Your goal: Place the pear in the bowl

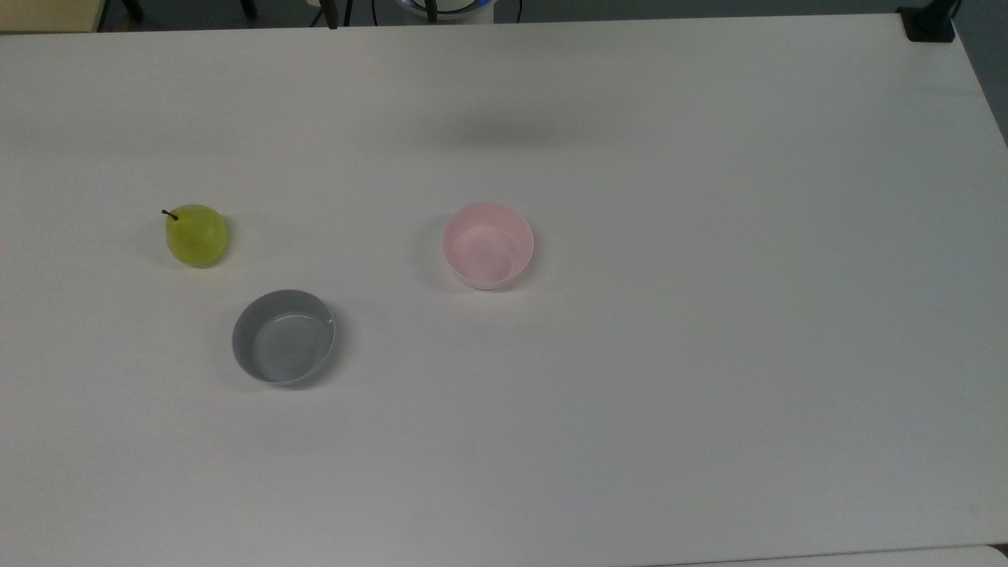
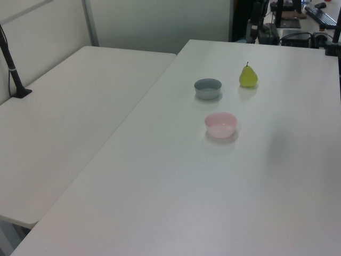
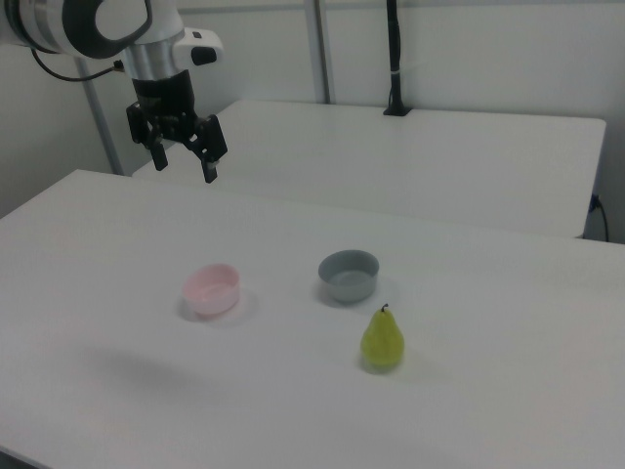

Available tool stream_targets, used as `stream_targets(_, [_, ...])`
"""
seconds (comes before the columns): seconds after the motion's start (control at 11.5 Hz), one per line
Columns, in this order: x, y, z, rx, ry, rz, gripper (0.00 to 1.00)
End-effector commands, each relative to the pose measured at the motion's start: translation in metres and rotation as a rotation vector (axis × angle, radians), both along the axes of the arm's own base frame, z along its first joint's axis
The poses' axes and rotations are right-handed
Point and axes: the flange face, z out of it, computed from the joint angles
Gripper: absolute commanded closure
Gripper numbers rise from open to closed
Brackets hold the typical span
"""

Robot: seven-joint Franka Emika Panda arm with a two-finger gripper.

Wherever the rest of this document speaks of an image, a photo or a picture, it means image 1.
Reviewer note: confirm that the black tripod leg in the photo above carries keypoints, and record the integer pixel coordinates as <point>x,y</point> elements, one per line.
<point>331,12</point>

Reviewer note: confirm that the black table clamp mount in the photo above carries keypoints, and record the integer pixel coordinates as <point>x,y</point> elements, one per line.
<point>929,24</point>

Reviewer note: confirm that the green pear with brown stem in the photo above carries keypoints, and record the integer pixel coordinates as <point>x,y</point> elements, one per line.
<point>197,238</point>

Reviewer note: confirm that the pink plastic bowl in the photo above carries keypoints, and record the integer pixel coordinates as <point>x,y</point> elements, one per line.
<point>488,246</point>

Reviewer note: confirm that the light wooden furniture panel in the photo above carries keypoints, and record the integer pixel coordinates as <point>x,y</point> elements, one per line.
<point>47,14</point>

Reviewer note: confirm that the black chair leg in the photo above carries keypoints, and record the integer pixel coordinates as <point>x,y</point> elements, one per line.
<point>134,8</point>
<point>249,8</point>

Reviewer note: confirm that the grey plastic bowl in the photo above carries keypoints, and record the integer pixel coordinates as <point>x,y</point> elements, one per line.
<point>283,339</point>

